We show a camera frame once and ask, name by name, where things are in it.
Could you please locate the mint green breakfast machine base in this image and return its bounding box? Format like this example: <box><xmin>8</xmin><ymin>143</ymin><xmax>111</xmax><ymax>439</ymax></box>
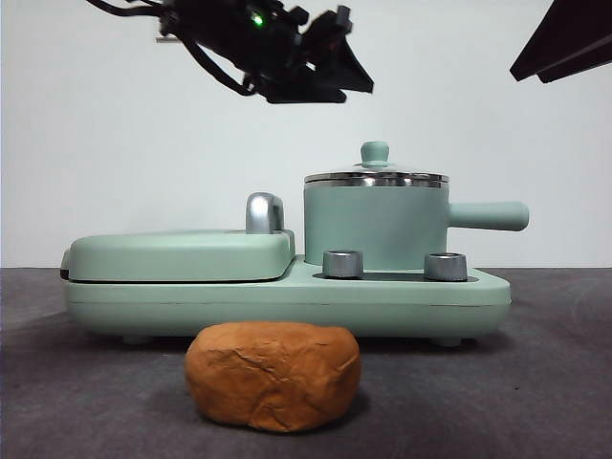
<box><xmin>63</xmin><ymin>254</ymin><xmax>513</xmax><ymax>346</ymax></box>

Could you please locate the glass lid with green knob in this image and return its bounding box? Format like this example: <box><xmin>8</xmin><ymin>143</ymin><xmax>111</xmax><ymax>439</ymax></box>
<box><xmin>305</xmin><ymin>141</ymin><xmax>449</xmax><ymax>186</ymax></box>

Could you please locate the brown potato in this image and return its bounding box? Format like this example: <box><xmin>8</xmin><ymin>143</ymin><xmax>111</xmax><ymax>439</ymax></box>
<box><xmin>185</xmin><ymin>321</ymin><xmax>361</xmax><ymax>434</ymax></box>

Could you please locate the silver control knob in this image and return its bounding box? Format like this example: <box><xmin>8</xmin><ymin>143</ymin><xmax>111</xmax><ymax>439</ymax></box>
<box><xmin>322</xmin><ymin>250</ymin><xmax>363</xmax><ymax>279</ymax></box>
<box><xmin>424</xmin><ymin>252</ymin><xmax>469</xmax><ymax>282</ymax></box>

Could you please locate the mint green pot with handle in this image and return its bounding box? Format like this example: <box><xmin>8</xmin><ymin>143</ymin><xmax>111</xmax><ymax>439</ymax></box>
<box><xmin>303</xmin><ymin>174</ymin><xmax>531</xmax><ymax>272</ymax></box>

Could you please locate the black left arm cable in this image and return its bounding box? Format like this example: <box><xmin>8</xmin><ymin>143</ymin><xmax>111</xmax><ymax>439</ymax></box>
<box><xmin>85</xmin><ymin>0</ymin><xmax>259</xmax><ymax>97</ymax></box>

